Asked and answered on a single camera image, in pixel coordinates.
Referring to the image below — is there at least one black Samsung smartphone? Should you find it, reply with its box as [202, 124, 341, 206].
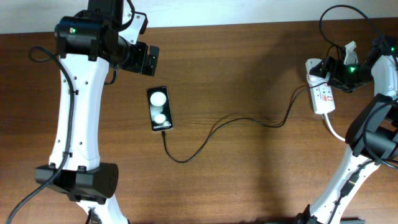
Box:
[147, 86, 174, 132]

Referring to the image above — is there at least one black charging cable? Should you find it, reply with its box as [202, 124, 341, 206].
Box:
[160, 45, 343, 164]

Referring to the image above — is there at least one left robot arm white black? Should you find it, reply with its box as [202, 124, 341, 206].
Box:
[35, 1, 159, 223]

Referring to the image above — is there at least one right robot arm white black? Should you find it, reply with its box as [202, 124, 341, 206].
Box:
[294, 36, 397, 223]

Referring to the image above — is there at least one white power strip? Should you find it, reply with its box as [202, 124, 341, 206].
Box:
[305, 58, 335, 114]

